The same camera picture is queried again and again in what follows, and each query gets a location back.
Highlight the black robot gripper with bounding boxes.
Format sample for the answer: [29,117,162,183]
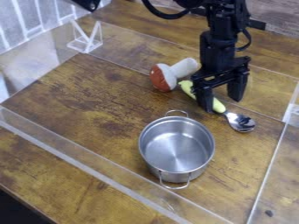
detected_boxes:
[192,31,250,113]

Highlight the green handled metal spoon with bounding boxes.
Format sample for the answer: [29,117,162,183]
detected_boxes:
[180,80,257,132]

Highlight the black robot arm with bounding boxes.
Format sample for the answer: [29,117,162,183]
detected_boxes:
[142,0,252,112]

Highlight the red white toy mushroom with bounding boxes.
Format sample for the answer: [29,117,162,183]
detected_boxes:
[150,58,200,92]

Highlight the stainless steel pot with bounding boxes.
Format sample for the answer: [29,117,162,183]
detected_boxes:
[138,109,216,190]

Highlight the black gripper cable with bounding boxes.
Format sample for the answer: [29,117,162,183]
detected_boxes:
[141,0,253,53]

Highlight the clear acrylic barrier wall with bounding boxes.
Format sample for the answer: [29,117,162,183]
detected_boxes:
[0,17,299,224]

